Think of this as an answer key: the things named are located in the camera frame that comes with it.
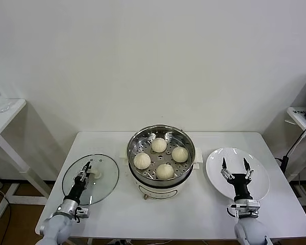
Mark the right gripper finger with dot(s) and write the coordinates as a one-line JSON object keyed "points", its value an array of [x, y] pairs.
{"points": [[225, 171], [249, 172]]}

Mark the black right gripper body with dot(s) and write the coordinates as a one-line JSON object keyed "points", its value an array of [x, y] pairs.
{"points": [[241, 186]]}

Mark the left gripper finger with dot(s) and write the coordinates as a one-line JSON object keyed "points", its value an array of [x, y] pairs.
{"points": [[84, 173], [89, 178]]}

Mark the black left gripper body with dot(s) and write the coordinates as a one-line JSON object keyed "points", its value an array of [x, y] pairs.
{"points": [[77, 190]]}

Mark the white steamed baozi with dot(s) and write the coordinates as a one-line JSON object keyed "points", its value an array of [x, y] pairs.
{"points": [[180, 154], [165, 171], [159, 145], [142, 161]]}

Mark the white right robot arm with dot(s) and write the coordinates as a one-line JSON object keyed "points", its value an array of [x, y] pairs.
{"points": [[250, 229]]}

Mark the perforated stainless steamer basket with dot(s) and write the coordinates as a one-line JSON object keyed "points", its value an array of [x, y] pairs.
{"points": [[140, 143]]}

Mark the white round plate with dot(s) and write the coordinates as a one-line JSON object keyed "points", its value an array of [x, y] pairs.
{"points": [[260, 183]]}

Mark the white electric cooker base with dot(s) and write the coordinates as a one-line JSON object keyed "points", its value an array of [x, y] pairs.
{"points": [[158, 191]]}

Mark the white side table with glassware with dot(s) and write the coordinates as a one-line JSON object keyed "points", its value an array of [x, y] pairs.
{"points": [[5, 122]]}

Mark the clear glass bowl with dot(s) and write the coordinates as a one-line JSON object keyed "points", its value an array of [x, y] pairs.
{"points": [[2, 107]]}

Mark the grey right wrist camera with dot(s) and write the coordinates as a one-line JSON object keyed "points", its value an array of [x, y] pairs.
{"points": [[244, 206]]}

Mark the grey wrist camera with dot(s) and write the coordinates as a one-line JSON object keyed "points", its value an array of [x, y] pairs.
{"points": [[244, 206], [82, 212]]}

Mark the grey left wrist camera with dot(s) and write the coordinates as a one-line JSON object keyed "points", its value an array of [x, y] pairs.
{"points": [[82, 212]]}

